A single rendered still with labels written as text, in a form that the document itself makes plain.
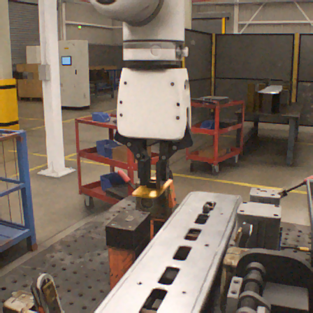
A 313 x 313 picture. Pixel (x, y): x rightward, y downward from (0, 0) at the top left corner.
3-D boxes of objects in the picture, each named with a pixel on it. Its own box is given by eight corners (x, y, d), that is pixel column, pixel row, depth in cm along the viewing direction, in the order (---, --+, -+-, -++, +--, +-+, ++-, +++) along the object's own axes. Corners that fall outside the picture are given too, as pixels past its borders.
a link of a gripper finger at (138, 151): (144, 110, 55) (166, 138, 55) (121, 128, 57) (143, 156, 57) (137, 112, 53) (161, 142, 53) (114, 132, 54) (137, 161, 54)
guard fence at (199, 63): (207, 124, 842) (210, 33, 791) (214, 125, 836) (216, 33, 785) (133, 161, 542) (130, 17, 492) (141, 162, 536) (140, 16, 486)
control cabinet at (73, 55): (57, 109, 1108) (54, 24, 1046) (68, 107, 1155) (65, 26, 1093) (79, 110, 1075) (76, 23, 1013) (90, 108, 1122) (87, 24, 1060)
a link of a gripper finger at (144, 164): (151, 137, 56) (151, 180, 58) (131, 136, 57) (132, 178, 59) (144, 142, 53) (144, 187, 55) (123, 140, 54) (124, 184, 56)
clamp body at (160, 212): (139, 267, 136) (137, 173, 127) (177, 274, 132) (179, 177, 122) (128, 282, 127) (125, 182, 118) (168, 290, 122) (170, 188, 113)
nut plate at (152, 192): (150, 179, 61) (150, 172, 60) (172, 181, 59) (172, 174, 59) (130, 195, 53) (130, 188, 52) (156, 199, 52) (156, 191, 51)
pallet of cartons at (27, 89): (56, 98, 1402) (55, 63, 1368) (43, 100, 1331) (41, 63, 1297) (32, 98, 1447) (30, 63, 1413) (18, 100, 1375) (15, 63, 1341)
